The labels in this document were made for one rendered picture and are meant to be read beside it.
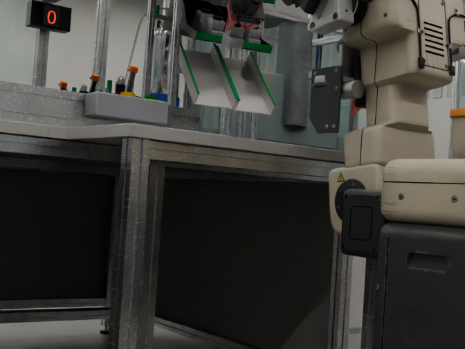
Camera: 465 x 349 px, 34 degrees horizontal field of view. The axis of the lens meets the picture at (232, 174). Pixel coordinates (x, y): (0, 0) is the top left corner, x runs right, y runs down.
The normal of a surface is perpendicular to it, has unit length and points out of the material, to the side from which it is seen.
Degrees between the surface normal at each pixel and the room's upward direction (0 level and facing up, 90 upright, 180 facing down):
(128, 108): 90
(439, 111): 90
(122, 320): 90
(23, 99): 90
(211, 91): 45
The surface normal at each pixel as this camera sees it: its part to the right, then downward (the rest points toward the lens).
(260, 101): 0.36, -0.71
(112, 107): 0.58, 0.01
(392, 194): -0.78, -0.07
